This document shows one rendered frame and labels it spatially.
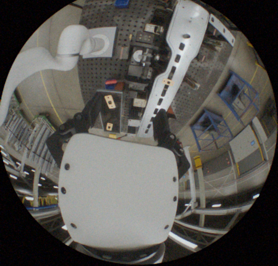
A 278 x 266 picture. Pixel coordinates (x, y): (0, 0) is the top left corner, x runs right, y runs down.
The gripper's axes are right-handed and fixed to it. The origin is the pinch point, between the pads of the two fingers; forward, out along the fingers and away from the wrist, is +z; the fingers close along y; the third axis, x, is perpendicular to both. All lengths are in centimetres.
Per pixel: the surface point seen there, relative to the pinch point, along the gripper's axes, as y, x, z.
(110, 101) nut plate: -7.6, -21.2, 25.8
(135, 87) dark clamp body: 3.1, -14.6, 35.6
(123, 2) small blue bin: -31, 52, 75
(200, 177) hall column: 636, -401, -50
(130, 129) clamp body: 12, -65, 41
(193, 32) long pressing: 22, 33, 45
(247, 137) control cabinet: 804, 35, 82
